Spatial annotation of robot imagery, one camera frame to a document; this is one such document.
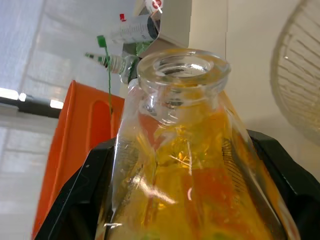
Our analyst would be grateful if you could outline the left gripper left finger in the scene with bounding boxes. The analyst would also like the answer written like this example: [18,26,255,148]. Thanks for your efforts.
[34,137,119,240]

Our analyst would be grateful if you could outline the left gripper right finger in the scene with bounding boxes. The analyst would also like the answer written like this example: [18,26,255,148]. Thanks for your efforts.
[246,128,320,240]

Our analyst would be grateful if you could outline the square bottle with yellow liquid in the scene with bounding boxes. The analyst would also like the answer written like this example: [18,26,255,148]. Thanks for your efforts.
[96,48,301,240]

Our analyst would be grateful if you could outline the small clear green-tipped bottle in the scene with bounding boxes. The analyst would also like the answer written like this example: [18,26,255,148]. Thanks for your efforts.
[84,52,138,81]

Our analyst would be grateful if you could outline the green plastic stir stick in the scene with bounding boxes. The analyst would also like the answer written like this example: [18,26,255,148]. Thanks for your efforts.
[96,35,114,114]

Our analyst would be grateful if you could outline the orange plastic basket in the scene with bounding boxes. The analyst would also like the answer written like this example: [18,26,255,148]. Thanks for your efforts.
[31,79,126,238]

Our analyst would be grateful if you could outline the green foil packet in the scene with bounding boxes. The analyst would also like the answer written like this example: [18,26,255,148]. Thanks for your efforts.
[136,41,153,57]

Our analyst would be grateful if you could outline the black cylinder with label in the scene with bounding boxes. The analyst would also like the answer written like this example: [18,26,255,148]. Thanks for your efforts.
[109,13,161,46]

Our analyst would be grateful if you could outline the grey metal box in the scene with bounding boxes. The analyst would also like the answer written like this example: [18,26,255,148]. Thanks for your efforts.
[133,0,193,50]

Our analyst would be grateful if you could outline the red white round tag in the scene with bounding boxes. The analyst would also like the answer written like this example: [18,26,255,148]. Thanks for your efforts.
[146,0,165,13]

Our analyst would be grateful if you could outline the dark window post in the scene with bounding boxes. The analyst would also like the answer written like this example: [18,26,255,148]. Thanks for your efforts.
[0,94,65,119]

